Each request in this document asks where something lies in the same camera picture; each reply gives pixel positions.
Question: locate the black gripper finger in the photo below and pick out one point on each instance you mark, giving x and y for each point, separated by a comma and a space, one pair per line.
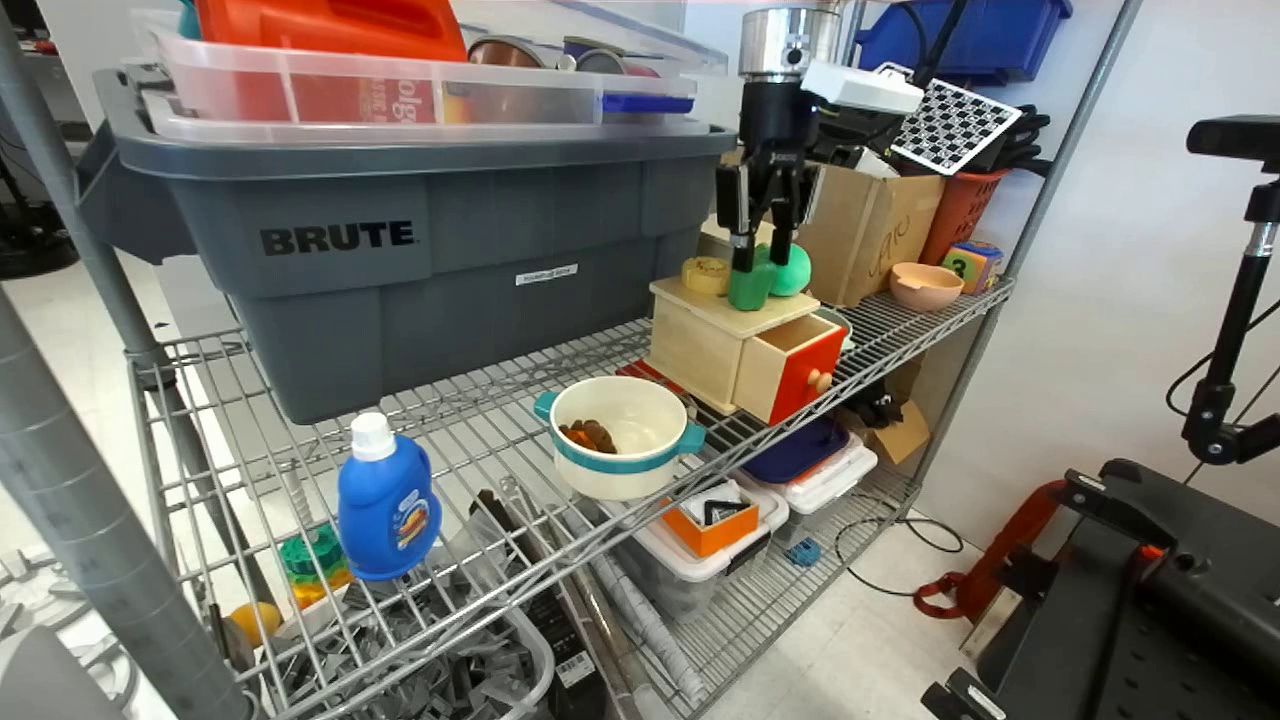
790, 212
735, 212

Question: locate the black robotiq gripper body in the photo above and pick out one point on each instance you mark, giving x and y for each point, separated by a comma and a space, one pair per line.
783, 124

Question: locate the green plastic cup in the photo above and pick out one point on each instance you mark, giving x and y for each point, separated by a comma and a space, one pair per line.
794, 277

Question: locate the yellow round plush toy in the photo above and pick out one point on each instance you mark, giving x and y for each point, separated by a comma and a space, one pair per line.
707, 277

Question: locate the pink small bowl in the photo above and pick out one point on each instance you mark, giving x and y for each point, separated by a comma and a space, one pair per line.
925, 284

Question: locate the small colourful block toy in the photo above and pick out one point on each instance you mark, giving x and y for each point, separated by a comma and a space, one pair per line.
968, 269

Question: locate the white bowl with teal band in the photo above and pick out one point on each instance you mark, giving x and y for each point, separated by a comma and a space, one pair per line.
627, 442

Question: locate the brown toy food piece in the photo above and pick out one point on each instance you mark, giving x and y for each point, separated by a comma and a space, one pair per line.
589, 439

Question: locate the green toy cups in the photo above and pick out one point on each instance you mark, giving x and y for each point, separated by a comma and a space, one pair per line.
312, 552

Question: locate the yellow toy piece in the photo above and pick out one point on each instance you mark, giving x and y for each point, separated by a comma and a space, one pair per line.
254, 621

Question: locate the small pale wooden box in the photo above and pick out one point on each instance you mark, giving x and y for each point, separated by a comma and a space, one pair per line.
714, 243

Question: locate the black electronic device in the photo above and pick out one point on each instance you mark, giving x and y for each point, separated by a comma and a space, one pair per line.
853, 140

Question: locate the wooden box with red drawer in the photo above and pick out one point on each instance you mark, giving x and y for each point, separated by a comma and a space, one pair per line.
721, 350

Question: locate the terracotta plant pot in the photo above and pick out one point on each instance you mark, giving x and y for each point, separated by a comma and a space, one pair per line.
959, 212

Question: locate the white perforated panel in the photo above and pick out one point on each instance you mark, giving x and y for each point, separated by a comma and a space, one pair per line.
953, 124

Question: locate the blue plastic bin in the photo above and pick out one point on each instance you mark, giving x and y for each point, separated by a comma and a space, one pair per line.
987, 36

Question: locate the small cardboard box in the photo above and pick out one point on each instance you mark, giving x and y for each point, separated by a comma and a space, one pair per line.
901, 433

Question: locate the clear container with blue item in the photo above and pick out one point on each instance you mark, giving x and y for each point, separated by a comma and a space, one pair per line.
806, 460

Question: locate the grey brute storage tote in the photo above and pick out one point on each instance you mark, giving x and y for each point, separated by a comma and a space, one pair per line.
400, 266

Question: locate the small blue plastic piece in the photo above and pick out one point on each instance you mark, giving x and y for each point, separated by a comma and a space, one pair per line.
800, 552

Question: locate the clear plastic storage bin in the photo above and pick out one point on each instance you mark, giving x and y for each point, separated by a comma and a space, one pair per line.
373, 96

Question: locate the bundle of metal rods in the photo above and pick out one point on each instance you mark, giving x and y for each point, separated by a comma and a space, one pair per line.
602, 602

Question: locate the orange red plastic container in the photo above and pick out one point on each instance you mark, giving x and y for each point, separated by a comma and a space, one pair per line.
332, 25

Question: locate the blue detergent bottle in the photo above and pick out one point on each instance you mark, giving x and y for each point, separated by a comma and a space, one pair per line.
384, 507

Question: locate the black robot cart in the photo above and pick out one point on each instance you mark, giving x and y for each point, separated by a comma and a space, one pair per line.
1147, 614

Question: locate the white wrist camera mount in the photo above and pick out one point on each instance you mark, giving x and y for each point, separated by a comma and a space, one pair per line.
865, 90

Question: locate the black camera stand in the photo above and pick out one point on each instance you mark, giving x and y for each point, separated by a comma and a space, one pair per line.
1235, 345

